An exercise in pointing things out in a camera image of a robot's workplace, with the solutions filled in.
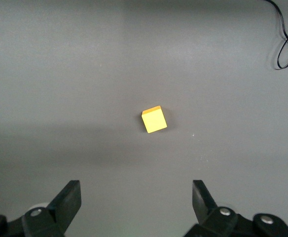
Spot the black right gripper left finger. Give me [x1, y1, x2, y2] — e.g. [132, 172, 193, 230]
[0, 180, 82, 237]

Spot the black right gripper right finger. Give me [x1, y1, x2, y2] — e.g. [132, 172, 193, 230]
[183, 179, 288, 237]

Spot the yellow cube block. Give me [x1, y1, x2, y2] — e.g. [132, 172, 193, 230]
[141, 105, 168, 134]

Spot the thin black loose cable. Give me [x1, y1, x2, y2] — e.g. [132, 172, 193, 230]
[262, 0, 288, 71]

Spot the grey table mat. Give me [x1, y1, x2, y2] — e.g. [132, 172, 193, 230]
[0, 0, 288, 237]

